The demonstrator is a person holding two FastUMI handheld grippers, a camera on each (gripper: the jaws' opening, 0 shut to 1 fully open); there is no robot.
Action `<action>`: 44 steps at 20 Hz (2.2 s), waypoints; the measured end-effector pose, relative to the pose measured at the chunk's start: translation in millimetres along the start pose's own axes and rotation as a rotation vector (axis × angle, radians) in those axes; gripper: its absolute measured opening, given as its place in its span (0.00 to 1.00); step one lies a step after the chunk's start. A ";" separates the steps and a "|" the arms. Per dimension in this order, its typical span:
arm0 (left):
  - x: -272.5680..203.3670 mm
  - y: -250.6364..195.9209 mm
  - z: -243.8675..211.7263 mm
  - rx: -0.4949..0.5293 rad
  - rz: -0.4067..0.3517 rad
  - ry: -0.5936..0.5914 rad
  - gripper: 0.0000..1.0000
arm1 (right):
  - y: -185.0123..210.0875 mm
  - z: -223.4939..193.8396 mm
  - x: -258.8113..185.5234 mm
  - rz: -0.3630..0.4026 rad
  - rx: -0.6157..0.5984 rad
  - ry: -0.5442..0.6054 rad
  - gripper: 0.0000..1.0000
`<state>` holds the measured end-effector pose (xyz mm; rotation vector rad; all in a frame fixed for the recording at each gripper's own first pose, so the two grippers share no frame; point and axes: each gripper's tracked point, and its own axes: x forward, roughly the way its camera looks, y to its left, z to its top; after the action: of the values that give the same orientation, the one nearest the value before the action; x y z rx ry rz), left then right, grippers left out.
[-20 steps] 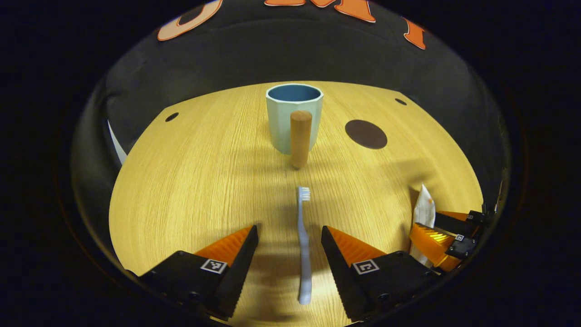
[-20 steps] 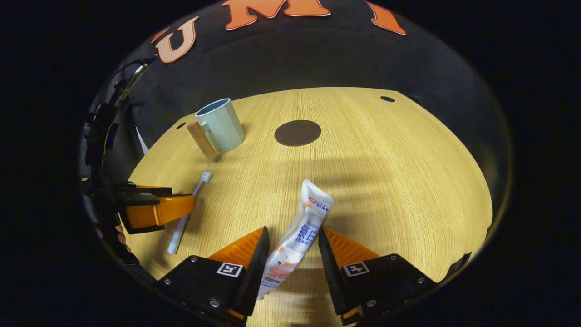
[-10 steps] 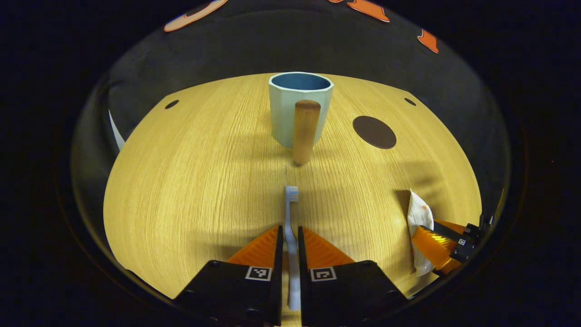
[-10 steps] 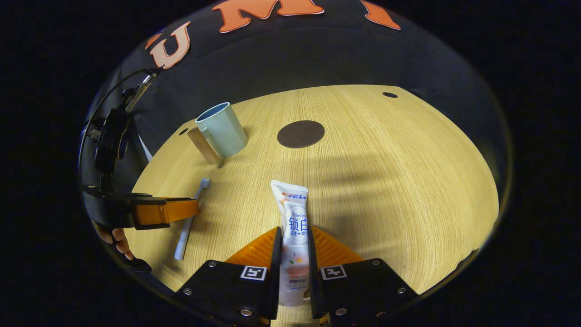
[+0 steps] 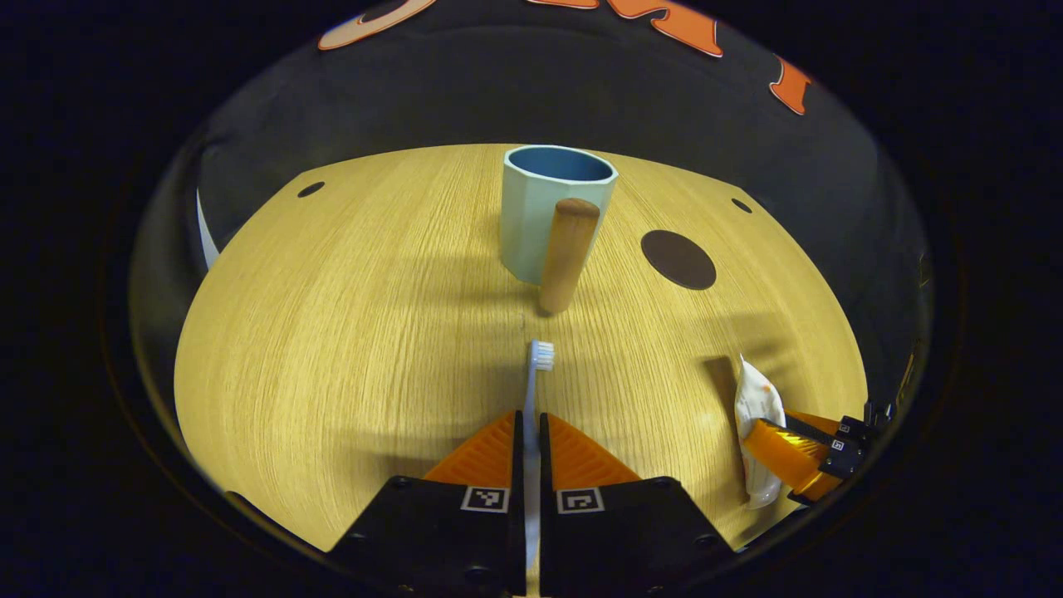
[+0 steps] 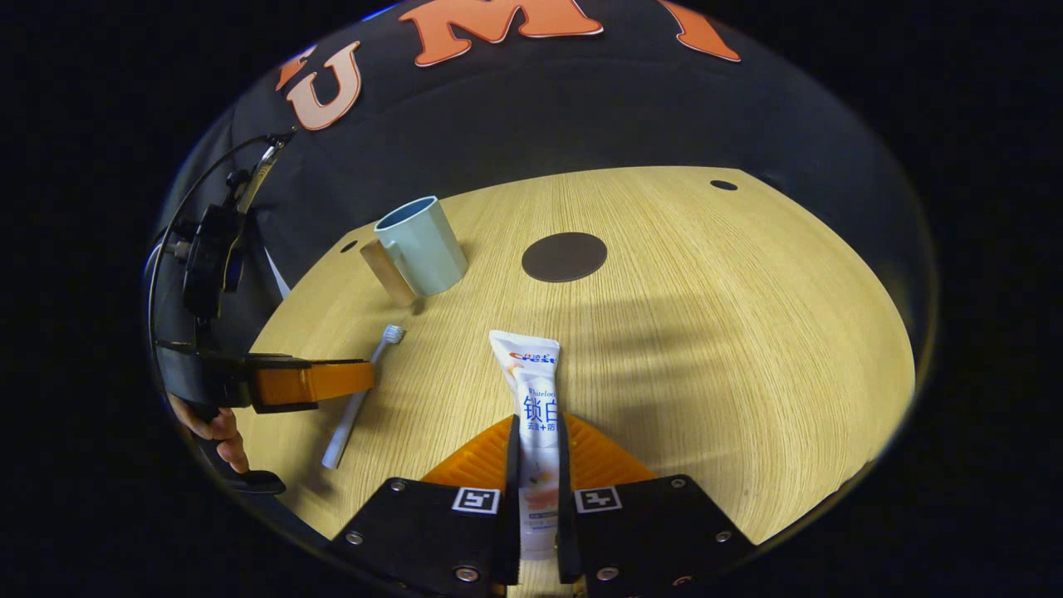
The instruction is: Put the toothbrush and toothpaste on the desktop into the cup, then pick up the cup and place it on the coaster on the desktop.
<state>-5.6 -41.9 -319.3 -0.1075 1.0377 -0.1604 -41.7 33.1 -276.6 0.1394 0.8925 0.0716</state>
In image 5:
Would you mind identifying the light blue cup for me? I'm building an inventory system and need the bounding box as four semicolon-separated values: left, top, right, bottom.
499;145;620;315

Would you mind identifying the white toothpaste tube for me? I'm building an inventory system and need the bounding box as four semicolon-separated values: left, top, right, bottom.
734;355;787;510

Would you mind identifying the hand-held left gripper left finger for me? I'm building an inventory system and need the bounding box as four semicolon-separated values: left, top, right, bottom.
328;409;528;598

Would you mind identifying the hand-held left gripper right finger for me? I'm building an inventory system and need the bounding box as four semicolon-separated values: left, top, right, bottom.
540;412;736;598

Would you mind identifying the dark round coaster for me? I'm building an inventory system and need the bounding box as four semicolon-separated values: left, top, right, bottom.
640;229;718;291

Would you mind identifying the light blue toothbrush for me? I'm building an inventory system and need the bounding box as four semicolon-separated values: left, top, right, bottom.
522;339;556;570

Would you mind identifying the wooden desktop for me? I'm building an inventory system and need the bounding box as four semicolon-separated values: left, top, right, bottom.
173;143;870;598

